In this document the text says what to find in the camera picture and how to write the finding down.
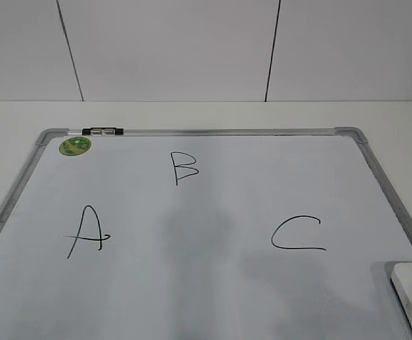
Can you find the round green magnet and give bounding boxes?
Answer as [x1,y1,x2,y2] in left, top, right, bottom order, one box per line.
[59,136,91,157]

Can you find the white board with grey frame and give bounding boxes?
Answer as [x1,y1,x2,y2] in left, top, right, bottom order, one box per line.
[0,127,412,339]

